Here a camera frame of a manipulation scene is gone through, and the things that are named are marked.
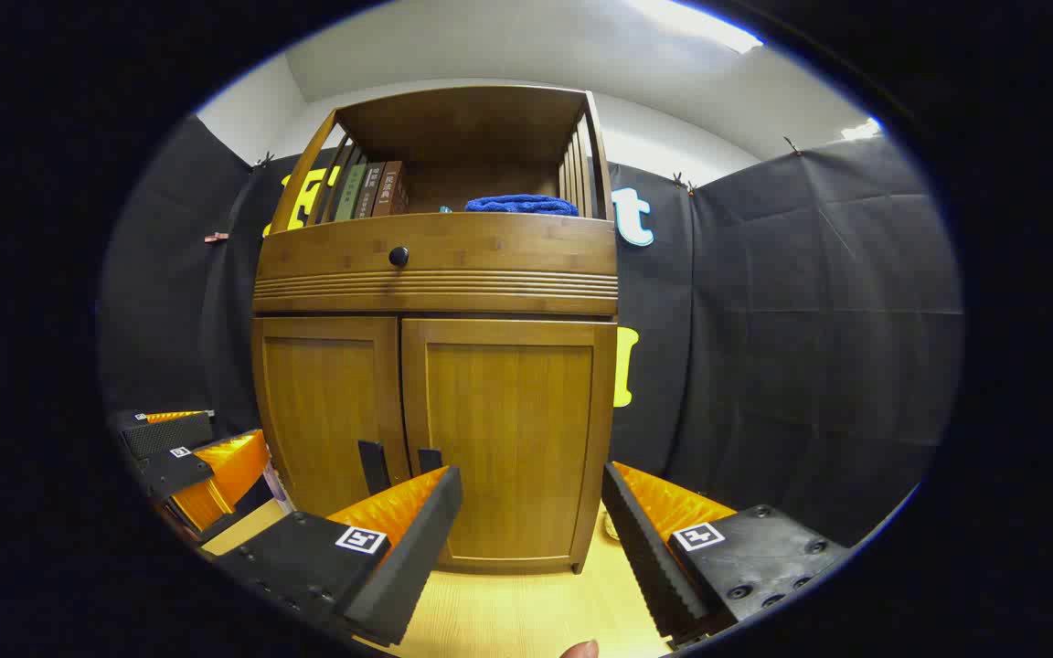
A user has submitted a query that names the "wooden cabinet door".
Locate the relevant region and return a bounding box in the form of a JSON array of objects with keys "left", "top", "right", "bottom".
[
  {"left": 401, "top": 317, "right": 619, "bottom": 575},
  {"left": 252, "top": 315, "right": 404, "bottom": 517}
]

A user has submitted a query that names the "wooden double-door shoe cabinet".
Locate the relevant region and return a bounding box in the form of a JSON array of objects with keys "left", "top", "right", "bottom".
[{"left": 250, "top": 85, "right": 621, "bottom": 575}]

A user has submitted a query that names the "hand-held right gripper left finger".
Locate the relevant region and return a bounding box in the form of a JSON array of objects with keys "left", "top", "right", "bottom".
[{"left": 214, "top": 464, "right": 465, "bottom": 648}]

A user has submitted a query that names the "black backdrop cloth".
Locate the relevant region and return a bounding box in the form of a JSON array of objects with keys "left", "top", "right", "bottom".
[{"left": 97, "top": 114, "right": 964, "bottom": 549}]

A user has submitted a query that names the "dark brown book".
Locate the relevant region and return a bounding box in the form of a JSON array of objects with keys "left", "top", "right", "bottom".
[{"left": 355, "top": 163, "right": 386, "bottom": 220}]

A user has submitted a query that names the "green book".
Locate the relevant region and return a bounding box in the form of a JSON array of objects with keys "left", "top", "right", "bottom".
[{"left": 335, "top": 163, "right": 367, "bottom": 222}]

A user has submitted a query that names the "folded blue towel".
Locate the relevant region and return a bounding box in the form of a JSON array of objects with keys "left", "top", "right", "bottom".
[{"left": 464, "top": 193, "right": 580, "bottom": 218}]

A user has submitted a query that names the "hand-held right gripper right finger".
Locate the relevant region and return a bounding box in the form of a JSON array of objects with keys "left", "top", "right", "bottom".
[{"left": 600, "top": 460, "right": 852, "bottom": 648}]

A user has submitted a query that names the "reddish brown book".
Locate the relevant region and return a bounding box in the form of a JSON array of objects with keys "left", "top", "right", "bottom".
[{"left": 371, "top": 161, "right": 410, "bottom": 218}]

